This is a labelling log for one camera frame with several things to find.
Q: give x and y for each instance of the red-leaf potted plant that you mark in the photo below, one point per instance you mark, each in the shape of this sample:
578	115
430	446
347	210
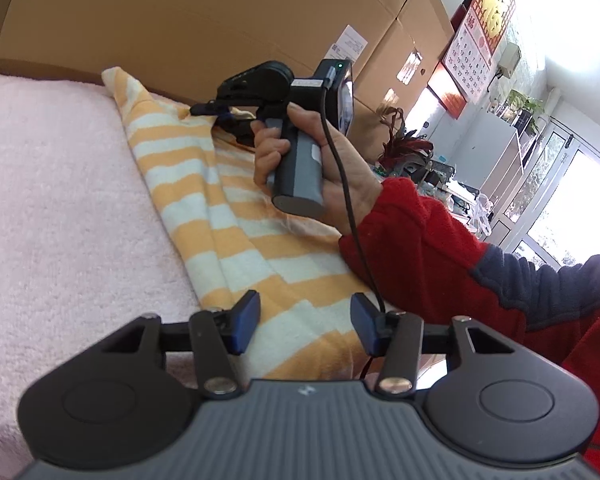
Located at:
405	145

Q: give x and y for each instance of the white cabinet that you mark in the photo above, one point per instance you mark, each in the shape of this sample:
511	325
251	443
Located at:
505	155

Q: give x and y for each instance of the large cardboard box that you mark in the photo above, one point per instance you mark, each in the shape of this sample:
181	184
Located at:
180	20

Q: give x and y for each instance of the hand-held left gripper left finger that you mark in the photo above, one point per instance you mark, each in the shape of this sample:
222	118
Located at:
245	322

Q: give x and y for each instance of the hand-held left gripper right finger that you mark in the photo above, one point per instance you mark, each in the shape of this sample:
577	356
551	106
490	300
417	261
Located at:
365	322

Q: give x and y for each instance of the cardboard box with clear tape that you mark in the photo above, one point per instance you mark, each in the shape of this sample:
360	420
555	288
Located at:
410	15

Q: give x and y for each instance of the wall electrical box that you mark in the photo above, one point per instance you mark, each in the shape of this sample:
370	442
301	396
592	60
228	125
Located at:
509	60

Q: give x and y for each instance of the white label with square code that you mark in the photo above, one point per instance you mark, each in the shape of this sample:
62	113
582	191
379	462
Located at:
333	53

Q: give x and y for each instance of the clear plastic bags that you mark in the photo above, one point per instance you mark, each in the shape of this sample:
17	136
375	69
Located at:
482	215

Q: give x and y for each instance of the orange striped shirt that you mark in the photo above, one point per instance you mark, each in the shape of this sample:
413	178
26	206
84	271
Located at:
220	240

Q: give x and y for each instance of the red wall calendar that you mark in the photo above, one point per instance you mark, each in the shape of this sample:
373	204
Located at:
480	45

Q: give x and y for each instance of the clear tape patch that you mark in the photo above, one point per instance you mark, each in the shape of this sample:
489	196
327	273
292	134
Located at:
410	66

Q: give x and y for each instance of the person's right forearm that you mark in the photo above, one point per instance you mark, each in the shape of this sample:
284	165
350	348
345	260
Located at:
420	240

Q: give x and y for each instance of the pink towel blanket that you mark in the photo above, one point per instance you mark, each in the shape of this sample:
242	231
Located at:
55	210

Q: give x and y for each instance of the white shipping label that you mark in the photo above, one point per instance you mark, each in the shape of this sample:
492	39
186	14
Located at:
352	40

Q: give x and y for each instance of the glass door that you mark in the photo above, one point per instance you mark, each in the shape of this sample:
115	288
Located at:
565	195

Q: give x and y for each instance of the green potted plants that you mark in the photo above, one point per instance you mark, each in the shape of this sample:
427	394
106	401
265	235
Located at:
522	105

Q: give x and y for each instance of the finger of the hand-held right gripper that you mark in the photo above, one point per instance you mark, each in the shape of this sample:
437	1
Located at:
205	108
242	130

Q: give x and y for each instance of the person's right hand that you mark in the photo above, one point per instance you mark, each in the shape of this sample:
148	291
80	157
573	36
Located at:
345	175

